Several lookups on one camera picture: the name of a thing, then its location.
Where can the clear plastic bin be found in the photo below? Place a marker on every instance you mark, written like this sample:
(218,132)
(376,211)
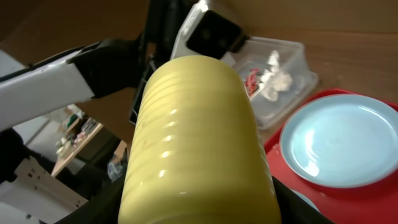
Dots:
(254,54)

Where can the red snack wrapper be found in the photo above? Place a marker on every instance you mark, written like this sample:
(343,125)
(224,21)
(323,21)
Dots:
(251,81)

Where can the yellow plastic cup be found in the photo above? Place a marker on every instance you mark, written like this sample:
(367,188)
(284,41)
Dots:
(196,156)

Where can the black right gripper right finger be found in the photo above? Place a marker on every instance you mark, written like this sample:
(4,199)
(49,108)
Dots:
(295,210)

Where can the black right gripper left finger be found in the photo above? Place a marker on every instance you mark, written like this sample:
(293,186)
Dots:
(103,208)

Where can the light blue bowl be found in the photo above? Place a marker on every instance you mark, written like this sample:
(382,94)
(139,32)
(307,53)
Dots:
(306,199)

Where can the light blue plate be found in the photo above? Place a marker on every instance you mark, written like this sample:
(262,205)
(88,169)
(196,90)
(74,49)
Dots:
(341,141)

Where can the white tissue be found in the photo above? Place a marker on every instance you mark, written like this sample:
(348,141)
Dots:
(274,80)

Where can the red serving tray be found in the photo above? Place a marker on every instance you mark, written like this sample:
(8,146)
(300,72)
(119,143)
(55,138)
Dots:
(373,203)

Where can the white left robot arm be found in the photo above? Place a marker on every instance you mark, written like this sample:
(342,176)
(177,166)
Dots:
(92,71)

